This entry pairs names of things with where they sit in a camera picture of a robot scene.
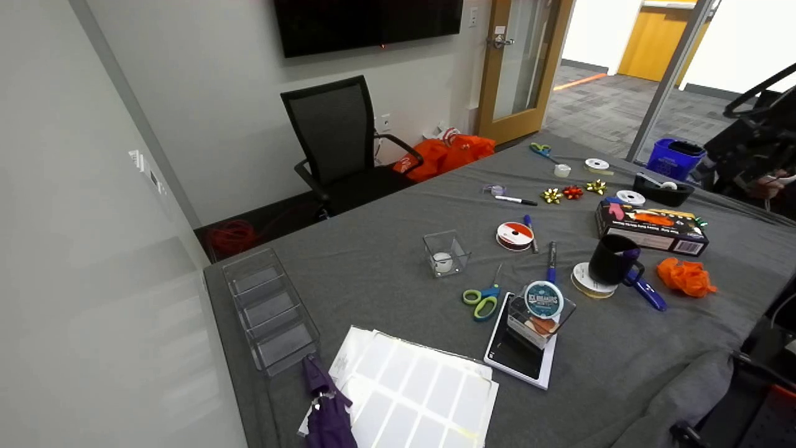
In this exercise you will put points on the silver marker with blue cap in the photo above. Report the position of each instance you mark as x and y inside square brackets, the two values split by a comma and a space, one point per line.
[553, 271]
[528, 222]

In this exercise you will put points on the small clear plastic box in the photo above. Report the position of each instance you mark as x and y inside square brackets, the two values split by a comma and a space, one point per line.
[445, 262]

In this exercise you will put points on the orange bag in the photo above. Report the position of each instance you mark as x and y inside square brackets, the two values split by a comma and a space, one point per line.
[450, 155]

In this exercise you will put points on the grey tablecloth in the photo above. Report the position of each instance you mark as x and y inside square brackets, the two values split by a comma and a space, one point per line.
[400, 316]

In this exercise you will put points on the small clear plastic piece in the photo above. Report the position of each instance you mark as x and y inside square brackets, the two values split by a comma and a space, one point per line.
[493, 191]

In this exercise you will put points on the red and white ribbon spool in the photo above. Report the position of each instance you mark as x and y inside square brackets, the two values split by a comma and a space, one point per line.
[508, 237]

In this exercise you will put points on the blue and green scissors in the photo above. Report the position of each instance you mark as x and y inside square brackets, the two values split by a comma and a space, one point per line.
[493, 293]
[543, 150]

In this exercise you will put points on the black mesh office chair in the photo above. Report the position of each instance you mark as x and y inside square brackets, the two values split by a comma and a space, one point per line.
[337, 126]

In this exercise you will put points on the black marker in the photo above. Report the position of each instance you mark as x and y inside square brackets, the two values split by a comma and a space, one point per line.
[518, 201]

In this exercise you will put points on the gold gift bow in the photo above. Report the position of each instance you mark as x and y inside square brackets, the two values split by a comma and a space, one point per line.
[550, 196]
[599, 187]

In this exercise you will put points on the clear plastic tray organizer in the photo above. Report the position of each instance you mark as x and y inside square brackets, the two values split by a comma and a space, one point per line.
[269, 312]

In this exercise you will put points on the blue ribbon spool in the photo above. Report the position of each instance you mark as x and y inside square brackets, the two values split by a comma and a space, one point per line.
[545, 299]

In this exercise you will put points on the clear plastic container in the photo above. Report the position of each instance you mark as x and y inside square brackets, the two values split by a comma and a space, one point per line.
[531, 324]

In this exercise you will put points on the wooden door with glass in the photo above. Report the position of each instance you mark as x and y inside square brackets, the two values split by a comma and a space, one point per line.
[490, 84]

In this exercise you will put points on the white label sheets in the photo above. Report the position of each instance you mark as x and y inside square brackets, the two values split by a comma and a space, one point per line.
[415, 395]

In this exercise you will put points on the black and white tablet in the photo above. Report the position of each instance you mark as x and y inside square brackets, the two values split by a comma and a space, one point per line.
[513, 353]

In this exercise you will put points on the clear tape roll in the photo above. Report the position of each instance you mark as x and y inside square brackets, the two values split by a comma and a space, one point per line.
[564, 171]

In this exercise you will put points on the red gift bow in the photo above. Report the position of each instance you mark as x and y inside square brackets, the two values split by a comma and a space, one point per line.
[574, 192]

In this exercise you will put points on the wide white ribbon spool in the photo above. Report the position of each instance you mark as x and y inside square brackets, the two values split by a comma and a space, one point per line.
[587, 284]

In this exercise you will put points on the purple cloth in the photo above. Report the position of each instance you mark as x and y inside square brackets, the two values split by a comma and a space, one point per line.
[328, 415]

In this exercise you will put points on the white spool with gold ribbon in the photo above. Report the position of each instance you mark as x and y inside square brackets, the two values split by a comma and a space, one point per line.
[599, 162]

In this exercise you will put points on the black nitrile glove box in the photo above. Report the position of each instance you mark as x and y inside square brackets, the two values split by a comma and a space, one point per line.
[655, 237]

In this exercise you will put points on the black tape dispenser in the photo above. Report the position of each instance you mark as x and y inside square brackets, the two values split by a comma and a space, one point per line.
[662, 196]

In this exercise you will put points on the blue bin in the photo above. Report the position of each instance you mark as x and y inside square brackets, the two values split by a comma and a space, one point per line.
[672, 159]

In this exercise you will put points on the orange nitrile gloves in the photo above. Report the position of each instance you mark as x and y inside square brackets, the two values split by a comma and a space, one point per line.
[686, 277]

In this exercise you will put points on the yellow wooden door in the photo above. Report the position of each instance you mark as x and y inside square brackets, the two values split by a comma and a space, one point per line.
[655, 47]

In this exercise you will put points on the black wall television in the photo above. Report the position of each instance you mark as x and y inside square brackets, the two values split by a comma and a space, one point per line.
[369, 24]

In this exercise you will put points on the white wall thermostat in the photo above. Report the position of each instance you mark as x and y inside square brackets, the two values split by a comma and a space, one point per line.
[139, 159]

